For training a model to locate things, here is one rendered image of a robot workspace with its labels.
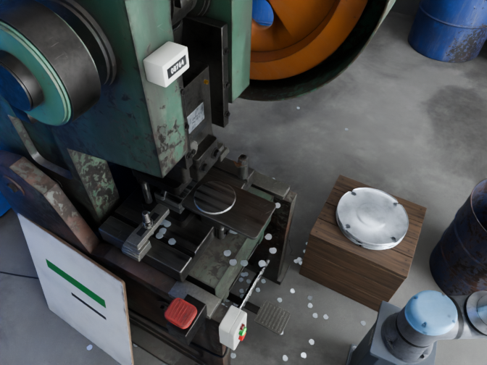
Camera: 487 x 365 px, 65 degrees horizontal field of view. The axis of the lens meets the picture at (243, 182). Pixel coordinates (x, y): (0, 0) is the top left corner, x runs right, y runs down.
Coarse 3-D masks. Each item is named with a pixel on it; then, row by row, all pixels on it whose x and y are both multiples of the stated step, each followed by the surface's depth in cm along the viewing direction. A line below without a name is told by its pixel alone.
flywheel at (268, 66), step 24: (288, 0) 100; (312, 0) 97; (336, 0) 93; (360, 0) 88; (288, 24) 104; (312, 24) 101; (336, 24) 94; (264, 48) 113; (288, 48) 109; (312, 48) 102; (336, 48) 98; (264, 72) 115; (288, 72) 111
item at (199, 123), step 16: (192, 64) 89; (192, 80) 85; (208, 80) 90; (192, 96) 87; (208, 96) 94; (192, 112) 90; (208, 112) 98; (192, 128) 93; (208, 128) 101; (192, 144) 94; (208, 144) 100; (192, 160) 97; (208, 160) 102; (176, 176) 101; (192, 176) 102
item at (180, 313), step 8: (176, 304) 93; (184, 304) 93; (168, 312) 92; (176, 312) 92; (184, 312) 92; (192, 312) 92; (168, 320) 91; (176, 320) 91; (184, 320) 91; (192, 320) 92; (184, 328) 91
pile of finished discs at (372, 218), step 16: (352, 192) 168; (368, 192) 167; (384, 192) 166; (352, 208) 161; (368, 208) 160; (384, 208) 161; (400, 208) 161; (352, 224) 155; (368, 224) 155; (384, 224) 155; (400, 224) 156; (352, 240) 154; (368, 240) 150; (384, 240) 151; (400, 240) 154
